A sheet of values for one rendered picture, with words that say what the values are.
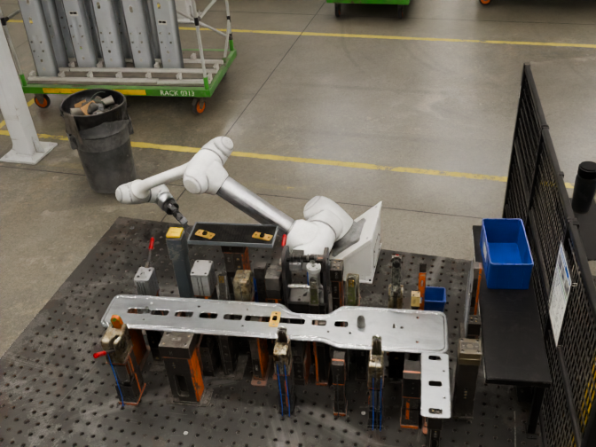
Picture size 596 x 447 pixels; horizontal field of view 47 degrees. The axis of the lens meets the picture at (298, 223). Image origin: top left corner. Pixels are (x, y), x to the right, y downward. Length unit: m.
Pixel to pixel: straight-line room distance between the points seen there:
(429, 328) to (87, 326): 1.58
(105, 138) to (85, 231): 0.70
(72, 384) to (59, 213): 2.61
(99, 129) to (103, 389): 2.65
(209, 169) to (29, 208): 2.82
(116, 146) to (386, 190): 2.08
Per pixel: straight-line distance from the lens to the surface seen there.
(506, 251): 3.02
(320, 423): 2.75
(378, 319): 2.70
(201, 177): 3.05
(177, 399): 2.89
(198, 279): 2.83
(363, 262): 3.24
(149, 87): 6.61
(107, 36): 7.01
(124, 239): 3.84
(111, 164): 5.44
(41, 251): 5.17
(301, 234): 3.08
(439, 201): 5.13
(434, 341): 2.63
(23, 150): 6.41
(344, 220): 3.25
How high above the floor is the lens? 2.88
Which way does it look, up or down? 36 degrees down
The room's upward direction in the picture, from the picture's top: 4 degrees counter-clockwise
